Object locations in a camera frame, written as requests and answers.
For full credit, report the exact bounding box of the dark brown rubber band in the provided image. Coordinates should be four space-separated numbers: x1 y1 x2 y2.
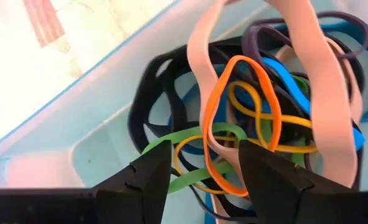
242 11 368 63

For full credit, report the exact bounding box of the orange rubber band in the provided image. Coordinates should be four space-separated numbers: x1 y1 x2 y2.
201 55 283 198

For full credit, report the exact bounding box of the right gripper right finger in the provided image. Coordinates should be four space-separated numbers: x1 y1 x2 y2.
237 139 349 224

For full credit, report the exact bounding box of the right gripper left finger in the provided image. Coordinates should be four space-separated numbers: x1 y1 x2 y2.
91 139 173 224

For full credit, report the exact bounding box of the thin yellow rubber band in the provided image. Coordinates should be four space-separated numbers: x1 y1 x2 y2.
173 80 319 195

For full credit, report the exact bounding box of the translucent green plastic bin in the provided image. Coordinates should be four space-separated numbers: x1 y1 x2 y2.
0 0 368 224

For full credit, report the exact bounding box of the large black rubber band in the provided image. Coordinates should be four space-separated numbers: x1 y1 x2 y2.
127 36 265 218

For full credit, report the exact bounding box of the wide tan rubber band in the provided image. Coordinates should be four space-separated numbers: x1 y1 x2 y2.
186 0 364 189
276 36 364 125

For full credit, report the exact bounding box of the small blue rubber band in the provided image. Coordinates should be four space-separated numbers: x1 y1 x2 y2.
262 57 367 152

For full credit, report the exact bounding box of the green rubber band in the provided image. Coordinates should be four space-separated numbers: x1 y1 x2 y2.
289 74 311 166
141 122 249 194

